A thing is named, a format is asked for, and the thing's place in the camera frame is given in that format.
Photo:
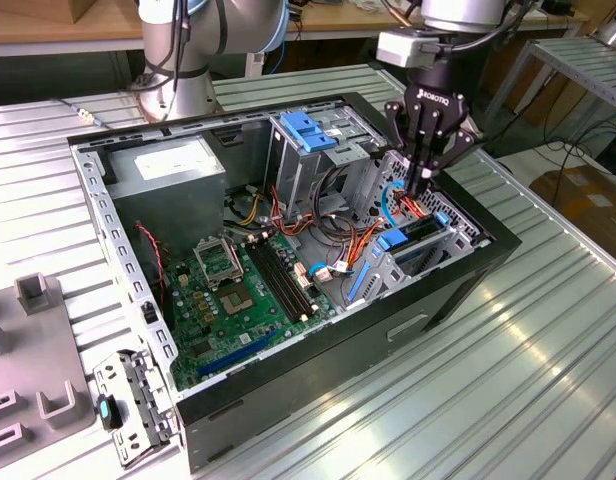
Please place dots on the blue plastic drive latch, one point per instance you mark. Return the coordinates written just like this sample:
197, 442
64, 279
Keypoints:
308, 130

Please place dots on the wooden desk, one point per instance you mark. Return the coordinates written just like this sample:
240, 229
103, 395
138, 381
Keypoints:
338, 22

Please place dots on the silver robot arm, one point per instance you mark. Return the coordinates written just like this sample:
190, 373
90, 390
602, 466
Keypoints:
233, 25

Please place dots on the white power supply label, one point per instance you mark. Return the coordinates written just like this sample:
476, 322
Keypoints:
173, 162

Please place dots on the hard disk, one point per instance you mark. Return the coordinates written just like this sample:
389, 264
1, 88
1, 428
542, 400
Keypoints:
390, 240

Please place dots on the small black case clip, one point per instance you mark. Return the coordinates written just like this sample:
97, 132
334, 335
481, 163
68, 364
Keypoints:
149, 312

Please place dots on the grey metal slot bracket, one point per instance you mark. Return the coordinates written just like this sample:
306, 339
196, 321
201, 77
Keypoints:
138, 400

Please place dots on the grey metal optical drive bay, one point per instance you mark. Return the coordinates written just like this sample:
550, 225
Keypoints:
293, 175

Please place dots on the green motherboard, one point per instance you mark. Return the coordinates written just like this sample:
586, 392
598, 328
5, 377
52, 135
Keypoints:
238, 330

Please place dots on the CPU socket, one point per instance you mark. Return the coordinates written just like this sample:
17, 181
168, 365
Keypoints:
235, 300

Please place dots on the grey metal disk bay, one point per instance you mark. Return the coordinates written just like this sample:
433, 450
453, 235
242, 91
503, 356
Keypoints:
388, 272

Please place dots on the brown cardboard box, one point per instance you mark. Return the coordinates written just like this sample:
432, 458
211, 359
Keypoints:
588, 200

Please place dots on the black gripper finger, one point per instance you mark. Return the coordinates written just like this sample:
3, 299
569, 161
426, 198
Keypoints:
460, 145
402, 130

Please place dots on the grey power supply unit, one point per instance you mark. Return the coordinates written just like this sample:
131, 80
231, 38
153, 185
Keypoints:
163, 210

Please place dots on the black open PC case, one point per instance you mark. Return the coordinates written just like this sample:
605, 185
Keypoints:
338, 360

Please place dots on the metal slat side table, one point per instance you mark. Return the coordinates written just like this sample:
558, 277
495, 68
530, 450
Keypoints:
578, 65

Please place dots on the blue expansion slot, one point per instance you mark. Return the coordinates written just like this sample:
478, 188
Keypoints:
238, 352

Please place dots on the beige motherboard connector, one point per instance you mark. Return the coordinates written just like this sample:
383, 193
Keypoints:
303, 275

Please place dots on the black RAM slot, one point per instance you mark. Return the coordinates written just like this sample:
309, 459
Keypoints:
286, 277
273, 282

